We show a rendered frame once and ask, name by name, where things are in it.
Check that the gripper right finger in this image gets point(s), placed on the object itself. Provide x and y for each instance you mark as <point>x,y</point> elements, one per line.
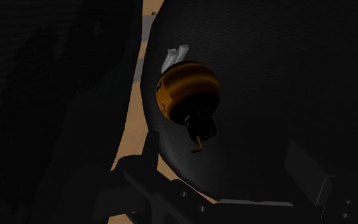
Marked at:
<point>346,204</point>

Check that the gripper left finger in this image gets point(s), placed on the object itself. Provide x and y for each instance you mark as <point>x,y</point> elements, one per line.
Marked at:
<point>154,189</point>

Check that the dark round ottoman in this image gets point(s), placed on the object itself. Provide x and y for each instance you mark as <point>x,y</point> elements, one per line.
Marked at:
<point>284,77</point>

